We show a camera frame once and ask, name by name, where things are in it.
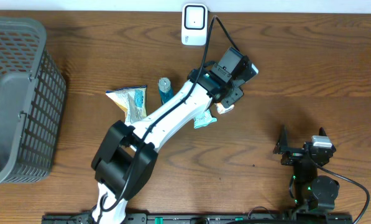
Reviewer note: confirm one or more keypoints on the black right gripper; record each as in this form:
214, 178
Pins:
293, 154

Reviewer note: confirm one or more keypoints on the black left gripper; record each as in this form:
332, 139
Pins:
233, 99

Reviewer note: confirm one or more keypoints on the small orange white packet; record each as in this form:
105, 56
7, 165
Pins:
221, 109

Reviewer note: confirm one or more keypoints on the mint green wipes pack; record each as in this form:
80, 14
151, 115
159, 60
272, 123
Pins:
204, 119

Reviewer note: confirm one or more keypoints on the teal mouthwash bottle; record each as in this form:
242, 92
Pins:
165, 90

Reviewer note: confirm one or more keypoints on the white yellow snack bag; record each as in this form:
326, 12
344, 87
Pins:
132, 100

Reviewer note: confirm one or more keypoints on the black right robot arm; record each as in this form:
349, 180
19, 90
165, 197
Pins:
312, 193

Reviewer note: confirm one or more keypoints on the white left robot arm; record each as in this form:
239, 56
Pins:
127, 155

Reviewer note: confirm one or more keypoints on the white barcode scanner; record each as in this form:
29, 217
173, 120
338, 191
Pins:
194, 24

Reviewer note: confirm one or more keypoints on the grey plastic basket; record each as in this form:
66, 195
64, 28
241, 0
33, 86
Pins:
32, 101

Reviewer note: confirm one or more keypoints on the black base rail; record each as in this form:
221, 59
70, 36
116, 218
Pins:
142, 218

